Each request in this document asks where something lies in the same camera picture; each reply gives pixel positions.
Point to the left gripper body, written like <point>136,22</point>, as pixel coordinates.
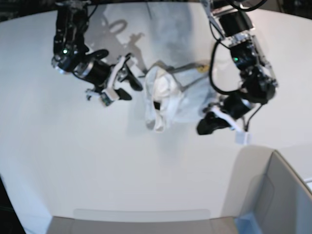
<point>223,114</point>

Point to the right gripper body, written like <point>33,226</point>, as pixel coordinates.
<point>117,73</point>

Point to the white printed t-shirt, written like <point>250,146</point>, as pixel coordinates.
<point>176,94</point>

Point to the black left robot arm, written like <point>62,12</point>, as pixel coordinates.
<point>258,82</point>

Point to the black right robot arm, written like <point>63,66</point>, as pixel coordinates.
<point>72,56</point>

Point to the grey partition panel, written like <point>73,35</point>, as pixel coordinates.
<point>266,195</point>

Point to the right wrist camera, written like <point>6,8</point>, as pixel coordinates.
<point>108,96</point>

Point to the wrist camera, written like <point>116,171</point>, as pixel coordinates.
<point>243,138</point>
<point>108,96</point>

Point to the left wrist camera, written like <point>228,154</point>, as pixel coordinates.
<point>243,138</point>

